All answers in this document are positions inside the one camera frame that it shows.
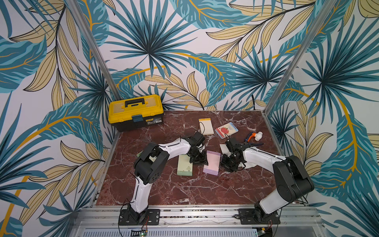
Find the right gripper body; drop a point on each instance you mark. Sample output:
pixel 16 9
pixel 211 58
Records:
pixel 228 161

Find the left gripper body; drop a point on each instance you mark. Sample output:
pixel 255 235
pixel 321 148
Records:
pixel 198 157

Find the purple flower lucky day pad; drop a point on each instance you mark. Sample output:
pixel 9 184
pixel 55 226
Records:
pixel 213 159

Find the green red lucky memo pad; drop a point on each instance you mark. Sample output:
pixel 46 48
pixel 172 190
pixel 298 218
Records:
pixel 184 167

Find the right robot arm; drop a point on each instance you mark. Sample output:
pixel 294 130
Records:
pixel 291 178

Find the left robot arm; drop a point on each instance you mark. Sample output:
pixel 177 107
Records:
pixel 151 163

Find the blue lined memo pad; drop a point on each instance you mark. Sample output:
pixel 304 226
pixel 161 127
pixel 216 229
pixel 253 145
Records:
pixel 225 150

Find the yellow top memo pad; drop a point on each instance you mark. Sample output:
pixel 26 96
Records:
pixel 206 127

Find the red apple memo pad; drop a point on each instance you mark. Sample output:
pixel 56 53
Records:
pixel 226 130

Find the blue orange pliers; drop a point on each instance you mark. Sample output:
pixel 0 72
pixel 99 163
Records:
pixel 251 141

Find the yellow black toolbox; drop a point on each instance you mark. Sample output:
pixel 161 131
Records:
pixel 130 114

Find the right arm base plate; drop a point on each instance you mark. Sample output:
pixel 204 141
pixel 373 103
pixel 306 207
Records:
pixel 252 216

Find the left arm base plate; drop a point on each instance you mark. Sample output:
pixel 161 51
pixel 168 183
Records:
pixel 128 217

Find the aluminium front rail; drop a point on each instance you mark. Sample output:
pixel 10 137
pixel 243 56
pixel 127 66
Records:
pixel 223 220

